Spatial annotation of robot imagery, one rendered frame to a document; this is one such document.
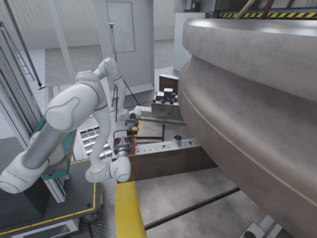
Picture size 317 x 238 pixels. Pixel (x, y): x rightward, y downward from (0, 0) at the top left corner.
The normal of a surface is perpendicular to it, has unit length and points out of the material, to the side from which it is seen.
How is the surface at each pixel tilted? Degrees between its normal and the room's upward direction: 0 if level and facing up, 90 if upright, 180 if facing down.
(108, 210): 0
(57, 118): 86
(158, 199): 0
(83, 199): 0
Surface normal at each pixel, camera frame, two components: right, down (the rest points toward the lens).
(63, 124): -0.02, 0.47
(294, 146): -0.86, 0.07
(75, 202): 0.00, -0.84
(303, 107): -0.89, 0.25
